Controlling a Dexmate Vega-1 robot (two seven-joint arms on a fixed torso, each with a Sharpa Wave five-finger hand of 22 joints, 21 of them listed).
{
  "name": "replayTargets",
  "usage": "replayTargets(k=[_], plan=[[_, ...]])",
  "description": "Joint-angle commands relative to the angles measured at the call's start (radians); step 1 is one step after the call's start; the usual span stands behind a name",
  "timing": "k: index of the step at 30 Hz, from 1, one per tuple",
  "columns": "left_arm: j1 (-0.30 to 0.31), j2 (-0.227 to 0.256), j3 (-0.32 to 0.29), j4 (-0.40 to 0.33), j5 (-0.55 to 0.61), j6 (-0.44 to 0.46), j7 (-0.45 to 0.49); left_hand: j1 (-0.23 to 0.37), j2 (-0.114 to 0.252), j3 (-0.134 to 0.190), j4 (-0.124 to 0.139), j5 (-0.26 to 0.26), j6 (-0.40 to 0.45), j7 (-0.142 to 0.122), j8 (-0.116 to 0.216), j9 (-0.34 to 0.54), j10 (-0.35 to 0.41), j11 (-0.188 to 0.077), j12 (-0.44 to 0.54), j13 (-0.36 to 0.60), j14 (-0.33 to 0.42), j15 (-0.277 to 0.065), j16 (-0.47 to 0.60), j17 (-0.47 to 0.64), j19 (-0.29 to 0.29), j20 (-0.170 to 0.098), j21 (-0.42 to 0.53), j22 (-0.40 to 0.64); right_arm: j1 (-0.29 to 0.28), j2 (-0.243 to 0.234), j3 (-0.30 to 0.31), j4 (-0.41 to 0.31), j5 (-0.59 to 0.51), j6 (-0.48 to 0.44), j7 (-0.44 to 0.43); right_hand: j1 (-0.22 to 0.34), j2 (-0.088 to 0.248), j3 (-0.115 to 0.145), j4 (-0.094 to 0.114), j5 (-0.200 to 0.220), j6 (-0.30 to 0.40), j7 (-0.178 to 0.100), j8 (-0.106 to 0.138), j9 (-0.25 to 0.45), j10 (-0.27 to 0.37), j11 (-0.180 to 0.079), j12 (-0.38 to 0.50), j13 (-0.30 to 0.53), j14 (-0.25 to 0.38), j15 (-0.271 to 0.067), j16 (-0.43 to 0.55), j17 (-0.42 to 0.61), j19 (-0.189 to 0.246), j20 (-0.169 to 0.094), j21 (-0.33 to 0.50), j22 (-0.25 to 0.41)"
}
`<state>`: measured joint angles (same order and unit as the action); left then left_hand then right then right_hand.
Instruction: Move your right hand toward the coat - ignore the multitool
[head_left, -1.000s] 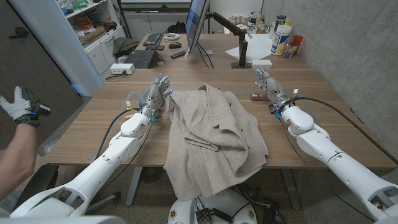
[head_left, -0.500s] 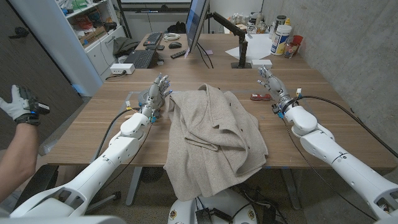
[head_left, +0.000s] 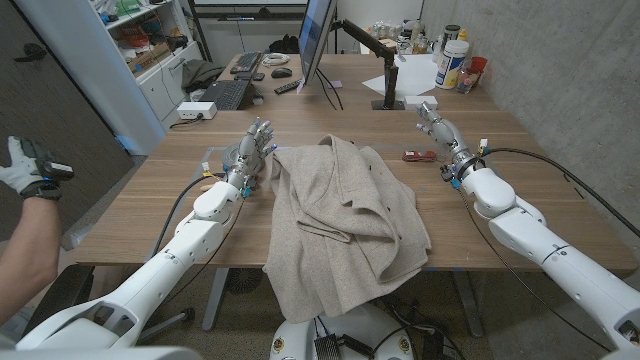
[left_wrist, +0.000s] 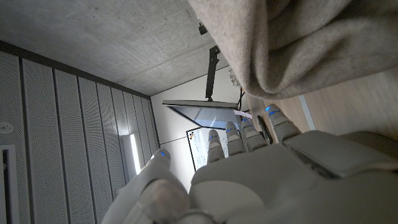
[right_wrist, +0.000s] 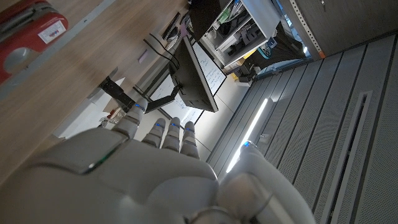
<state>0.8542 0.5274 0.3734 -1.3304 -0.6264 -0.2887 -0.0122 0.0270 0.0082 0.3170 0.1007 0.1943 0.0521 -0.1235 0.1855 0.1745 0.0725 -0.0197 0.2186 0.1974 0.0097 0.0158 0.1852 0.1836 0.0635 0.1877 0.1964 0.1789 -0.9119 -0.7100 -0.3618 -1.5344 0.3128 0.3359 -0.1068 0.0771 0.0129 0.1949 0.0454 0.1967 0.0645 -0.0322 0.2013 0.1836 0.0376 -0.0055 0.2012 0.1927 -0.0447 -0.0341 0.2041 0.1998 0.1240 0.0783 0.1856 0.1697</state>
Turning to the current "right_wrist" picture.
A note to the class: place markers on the red multitool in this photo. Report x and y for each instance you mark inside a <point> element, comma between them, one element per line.
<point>28,34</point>

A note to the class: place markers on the long ceiling light strip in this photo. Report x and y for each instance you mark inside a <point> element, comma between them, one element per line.
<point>248,133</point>

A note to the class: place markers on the black remote control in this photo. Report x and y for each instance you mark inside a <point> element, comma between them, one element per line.
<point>172,25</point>

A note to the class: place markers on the long ceiling vent slot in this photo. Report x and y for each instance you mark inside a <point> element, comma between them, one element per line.
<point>351,149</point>

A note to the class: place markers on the black computer monitor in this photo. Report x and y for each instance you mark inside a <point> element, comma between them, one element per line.
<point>192,81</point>

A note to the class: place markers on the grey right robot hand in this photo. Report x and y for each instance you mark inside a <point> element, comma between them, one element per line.
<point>140,186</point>

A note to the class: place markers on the white shelf cabinet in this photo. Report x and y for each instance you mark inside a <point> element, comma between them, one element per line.
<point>261,15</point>

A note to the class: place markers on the clear glass cup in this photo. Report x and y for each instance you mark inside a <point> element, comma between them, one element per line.
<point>116,115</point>

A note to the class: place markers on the whiteboard with black frame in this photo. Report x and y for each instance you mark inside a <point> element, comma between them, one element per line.
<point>211,73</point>

